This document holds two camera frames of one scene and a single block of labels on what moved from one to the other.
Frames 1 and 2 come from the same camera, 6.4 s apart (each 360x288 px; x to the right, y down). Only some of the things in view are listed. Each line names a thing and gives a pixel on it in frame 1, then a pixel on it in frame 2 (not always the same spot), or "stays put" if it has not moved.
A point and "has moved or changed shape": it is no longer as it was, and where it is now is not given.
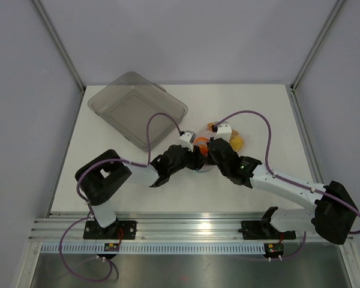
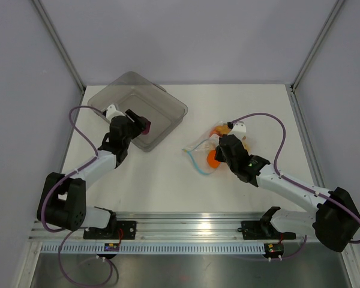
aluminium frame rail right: x=304 y=135 stays put
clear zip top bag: x=202 y=143 has moved or changed shape
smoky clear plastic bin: x=126 y=104 stays put
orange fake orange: x=201 y=142 has moved or changed shape
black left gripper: x=197 y=159 → x=138 y=124
